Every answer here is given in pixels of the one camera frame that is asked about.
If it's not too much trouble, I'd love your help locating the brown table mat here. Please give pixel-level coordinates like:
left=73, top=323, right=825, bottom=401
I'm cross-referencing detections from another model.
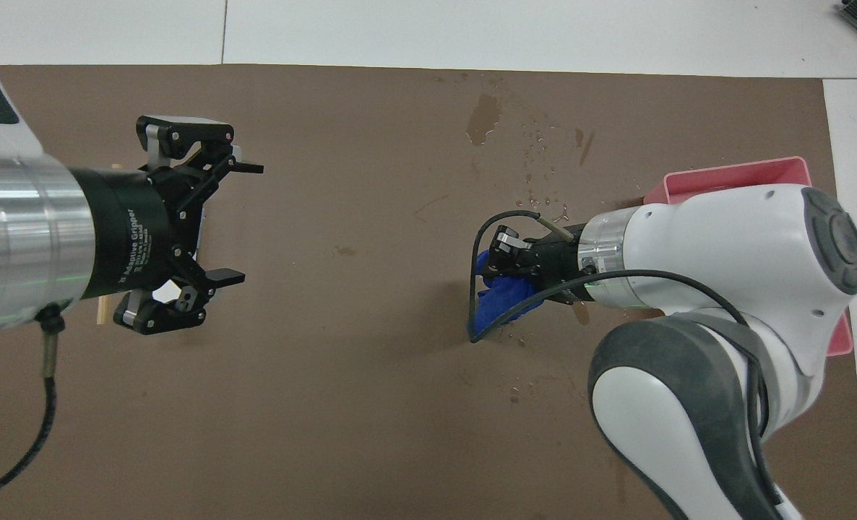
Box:
left=0, top=64, right=857, bottom=520

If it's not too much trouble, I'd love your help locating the blue towel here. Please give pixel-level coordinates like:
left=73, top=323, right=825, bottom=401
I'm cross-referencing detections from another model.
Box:
left=472, top=249, right=548, bottom=340

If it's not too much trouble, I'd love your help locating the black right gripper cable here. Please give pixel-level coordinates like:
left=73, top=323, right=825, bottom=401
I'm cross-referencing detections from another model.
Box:
left=466, top=209, right=787, bottom=520

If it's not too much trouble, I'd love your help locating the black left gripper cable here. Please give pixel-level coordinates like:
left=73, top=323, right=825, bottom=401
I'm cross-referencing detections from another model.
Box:
left=0, top=303, right=64, bottom=504

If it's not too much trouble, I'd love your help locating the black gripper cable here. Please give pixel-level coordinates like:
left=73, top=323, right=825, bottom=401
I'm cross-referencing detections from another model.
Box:
left=466, top=209, right=787, bottom=520
left=0, top=303, right=64, bottom=504

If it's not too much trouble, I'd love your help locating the pink plastic bin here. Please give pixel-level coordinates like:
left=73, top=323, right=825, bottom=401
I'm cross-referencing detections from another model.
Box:
left=643, top=155, right=854, bottom=357

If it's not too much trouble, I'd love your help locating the white towel rack base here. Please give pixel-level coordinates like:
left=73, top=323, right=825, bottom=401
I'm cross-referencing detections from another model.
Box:
left=150, top=189, right=202, bottom=303

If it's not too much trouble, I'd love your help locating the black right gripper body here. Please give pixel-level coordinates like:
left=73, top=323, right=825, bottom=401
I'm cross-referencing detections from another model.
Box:
left=533, top=222, right=590, bottom=306

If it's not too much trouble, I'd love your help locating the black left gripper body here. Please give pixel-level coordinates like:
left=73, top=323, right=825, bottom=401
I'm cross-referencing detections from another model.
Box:
left=67, top=165, right=209, bottom=300

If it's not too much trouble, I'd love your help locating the wide water puddle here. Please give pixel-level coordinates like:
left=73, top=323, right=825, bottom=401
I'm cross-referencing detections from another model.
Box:
left=466, top=94, right=503, bottom=147

